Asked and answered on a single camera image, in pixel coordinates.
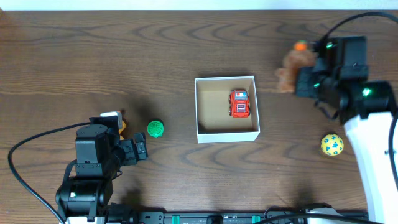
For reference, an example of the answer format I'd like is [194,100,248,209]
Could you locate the brown plush bear toy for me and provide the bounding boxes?
[275,40,315,93]

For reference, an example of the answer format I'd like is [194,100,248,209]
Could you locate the yellow letter ball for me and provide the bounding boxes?
[321,134,344,156]

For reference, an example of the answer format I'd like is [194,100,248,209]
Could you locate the red toy fire truck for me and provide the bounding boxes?
[228,90,251,118]

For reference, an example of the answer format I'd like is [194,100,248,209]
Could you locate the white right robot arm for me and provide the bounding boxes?
[295,36,397,223]

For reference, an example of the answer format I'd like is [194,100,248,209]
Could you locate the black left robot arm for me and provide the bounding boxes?
[55,115,148,223]

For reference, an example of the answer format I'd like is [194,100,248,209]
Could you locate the green ridged ball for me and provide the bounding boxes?
[147,120,164,138]

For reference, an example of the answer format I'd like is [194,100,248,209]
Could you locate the white cardboard box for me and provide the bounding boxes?
[195,76,261,144]

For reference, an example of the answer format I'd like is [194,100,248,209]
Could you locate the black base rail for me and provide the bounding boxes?
[105,202,371,224]

